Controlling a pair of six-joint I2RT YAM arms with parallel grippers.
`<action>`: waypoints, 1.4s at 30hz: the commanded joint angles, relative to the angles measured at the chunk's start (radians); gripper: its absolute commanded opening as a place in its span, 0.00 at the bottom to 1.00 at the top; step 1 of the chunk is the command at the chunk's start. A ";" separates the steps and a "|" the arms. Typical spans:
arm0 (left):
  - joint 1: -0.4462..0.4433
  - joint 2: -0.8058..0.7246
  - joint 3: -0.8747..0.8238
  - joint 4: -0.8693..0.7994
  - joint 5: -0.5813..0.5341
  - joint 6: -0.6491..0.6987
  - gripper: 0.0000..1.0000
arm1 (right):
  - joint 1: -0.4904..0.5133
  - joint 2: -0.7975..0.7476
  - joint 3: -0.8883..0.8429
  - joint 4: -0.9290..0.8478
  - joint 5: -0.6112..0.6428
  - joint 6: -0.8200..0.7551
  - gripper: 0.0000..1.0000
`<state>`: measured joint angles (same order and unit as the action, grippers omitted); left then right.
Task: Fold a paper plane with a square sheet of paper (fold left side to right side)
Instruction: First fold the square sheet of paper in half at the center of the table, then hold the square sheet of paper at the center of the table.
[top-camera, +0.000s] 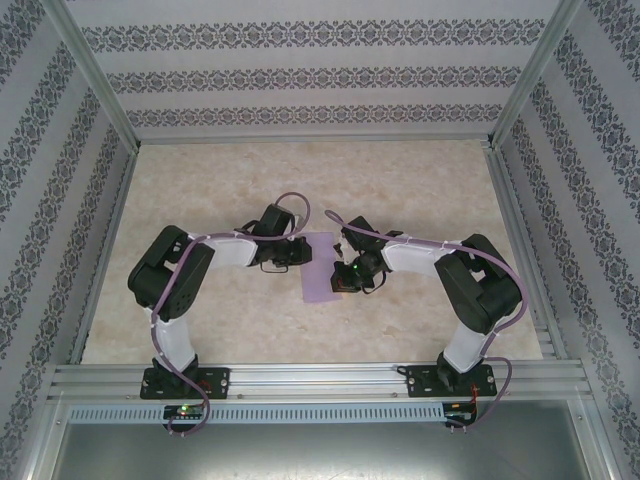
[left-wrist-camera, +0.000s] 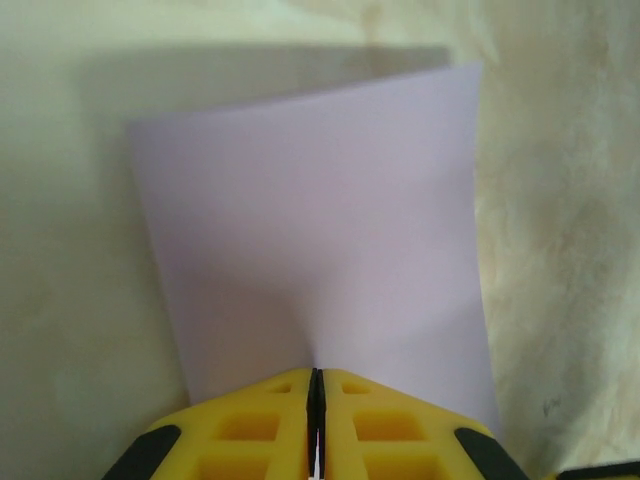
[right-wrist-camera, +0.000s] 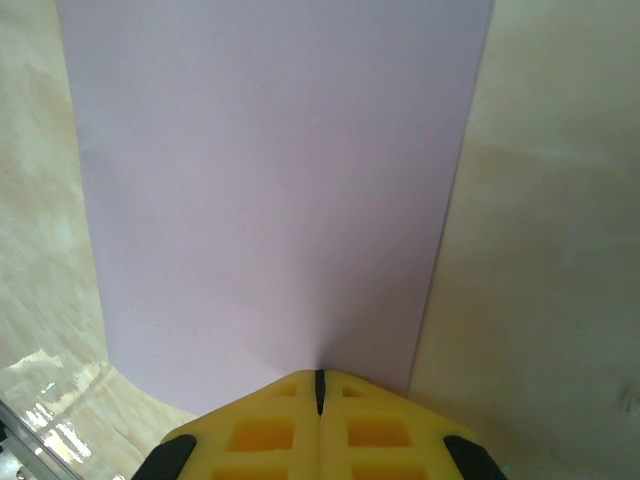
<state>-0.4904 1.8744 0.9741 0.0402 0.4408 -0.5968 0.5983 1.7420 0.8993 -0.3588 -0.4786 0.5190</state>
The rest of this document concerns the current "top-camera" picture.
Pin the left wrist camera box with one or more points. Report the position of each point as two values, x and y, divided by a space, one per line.
299 222

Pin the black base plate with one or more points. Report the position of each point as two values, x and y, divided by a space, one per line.
420 382
220 382

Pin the purple paper sheet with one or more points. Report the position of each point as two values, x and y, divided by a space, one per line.
317 285

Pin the aluminium side rail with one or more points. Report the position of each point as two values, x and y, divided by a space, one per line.
106 250
517 225

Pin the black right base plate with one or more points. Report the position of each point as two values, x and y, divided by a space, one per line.
420 382

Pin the right controller board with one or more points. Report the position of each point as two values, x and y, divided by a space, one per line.
457 411

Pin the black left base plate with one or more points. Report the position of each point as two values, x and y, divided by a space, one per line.
220 382

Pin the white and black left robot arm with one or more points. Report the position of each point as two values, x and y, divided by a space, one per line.
165 270

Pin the left controller board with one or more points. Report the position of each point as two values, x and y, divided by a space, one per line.
185 411

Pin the aluminium frame post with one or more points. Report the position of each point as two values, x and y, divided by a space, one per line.
531 75
97 75

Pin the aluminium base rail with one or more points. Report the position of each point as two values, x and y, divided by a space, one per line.
320 380

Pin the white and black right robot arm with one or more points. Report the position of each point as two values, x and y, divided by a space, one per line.
480 290

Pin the controller board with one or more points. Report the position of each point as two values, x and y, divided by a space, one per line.
185 411
457 411

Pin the grey metal sheet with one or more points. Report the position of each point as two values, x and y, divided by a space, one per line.
320 450

